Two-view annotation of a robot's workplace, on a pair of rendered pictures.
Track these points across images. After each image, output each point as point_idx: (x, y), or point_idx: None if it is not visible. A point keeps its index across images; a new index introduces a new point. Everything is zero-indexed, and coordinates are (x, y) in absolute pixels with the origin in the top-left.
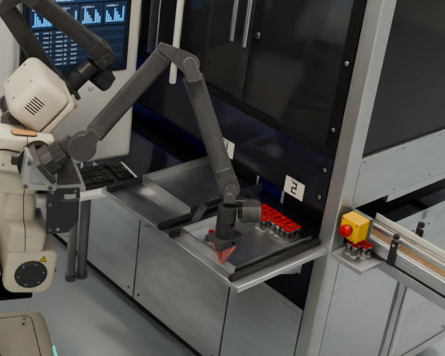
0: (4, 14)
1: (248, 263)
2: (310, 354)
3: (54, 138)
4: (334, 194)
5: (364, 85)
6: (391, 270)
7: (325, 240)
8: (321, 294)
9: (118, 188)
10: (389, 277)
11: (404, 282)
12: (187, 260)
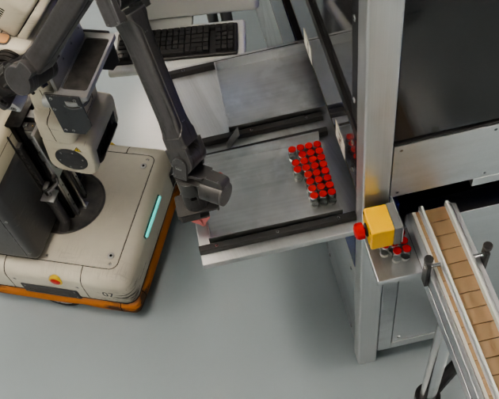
0: None
1: (230, 235)
2: (363, 309)
3: (28, 47)
4: (359, 178)
5: (365, 65)
6: (427, 289)
7: (359, 220)
8: (361, 267)
9: (181, 76)
10: None
11: (435, 312)
12: None
